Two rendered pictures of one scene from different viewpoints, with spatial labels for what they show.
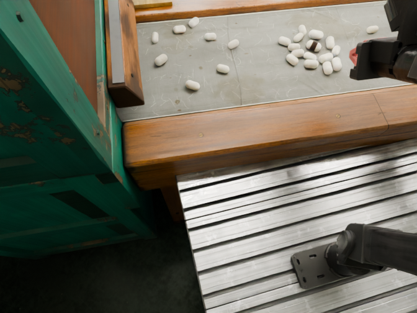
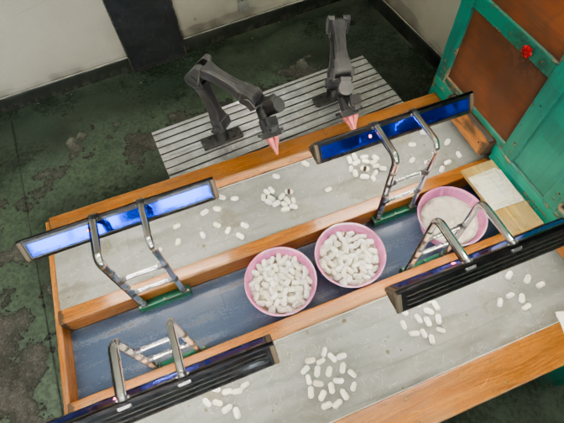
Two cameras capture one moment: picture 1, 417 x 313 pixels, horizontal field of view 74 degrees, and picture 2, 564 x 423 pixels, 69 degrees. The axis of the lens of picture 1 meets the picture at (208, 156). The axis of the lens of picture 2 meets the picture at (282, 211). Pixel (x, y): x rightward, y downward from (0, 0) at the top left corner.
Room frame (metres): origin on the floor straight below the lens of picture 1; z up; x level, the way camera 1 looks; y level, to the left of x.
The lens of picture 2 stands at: (1.60, -0.63, 2.19)
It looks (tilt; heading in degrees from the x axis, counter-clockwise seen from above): 60 degrees down; 179
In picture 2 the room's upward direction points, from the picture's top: 5 degrees counter-clockwise
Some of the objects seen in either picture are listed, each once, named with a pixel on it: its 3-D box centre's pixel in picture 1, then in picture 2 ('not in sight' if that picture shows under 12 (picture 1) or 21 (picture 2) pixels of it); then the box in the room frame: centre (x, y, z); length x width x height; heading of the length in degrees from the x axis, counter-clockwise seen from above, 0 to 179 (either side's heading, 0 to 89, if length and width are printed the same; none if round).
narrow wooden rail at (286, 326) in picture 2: not in sight; (326, 313); (1.18, -0.49, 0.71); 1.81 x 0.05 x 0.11; 106
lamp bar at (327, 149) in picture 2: not in sight; (394, 123); (0.63, -0.19, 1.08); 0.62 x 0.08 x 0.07; 106
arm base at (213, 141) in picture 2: not in sight; (221, 133); (0.27, -0.86, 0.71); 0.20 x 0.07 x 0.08; 110
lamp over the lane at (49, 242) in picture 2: not in sight; (122, 214); (0.90, -1.13, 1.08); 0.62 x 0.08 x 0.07; 106
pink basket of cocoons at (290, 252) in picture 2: not in sight; (280, 284); (1.05, -0.65, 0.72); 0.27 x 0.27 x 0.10
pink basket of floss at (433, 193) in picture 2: not in sight; (448, 220); (0.85, 0.05, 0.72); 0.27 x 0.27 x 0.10
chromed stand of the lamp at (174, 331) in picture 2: not in sight; (169, 373); (1.36, -1.00, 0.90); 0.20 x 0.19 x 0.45; 106
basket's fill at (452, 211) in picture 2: not in sight; (447, 221); (0.85, 0.05, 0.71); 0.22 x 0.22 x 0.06
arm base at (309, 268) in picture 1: (347, 258); (332, 91); (0.06, -0.30, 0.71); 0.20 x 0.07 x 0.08; 110
